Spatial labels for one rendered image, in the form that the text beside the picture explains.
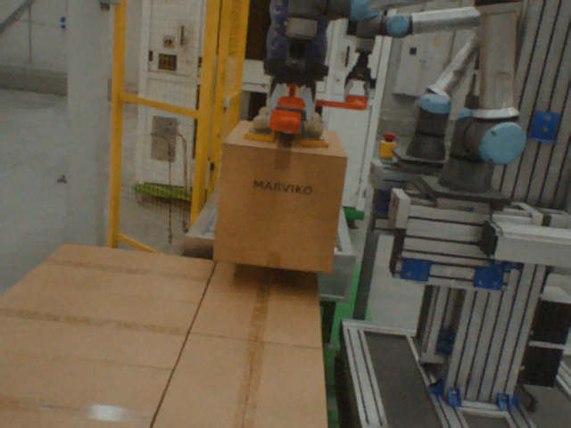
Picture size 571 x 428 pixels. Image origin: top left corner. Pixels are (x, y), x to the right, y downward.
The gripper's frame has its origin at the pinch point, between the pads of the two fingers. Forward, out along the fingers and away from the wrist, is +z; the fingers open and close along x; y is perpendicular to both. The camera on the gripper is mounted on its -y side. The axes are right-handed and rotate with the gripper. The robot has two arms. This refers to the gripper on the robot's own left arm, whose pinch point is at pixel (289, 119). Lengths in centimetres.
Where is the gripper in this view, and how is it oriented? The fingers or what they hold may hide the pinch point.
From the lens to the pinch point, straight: 148.9
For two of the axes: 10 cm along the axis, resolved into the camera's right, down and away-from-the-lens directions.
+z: -1.3, 9.5, 2.8
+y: 0.2, -2.8, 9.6
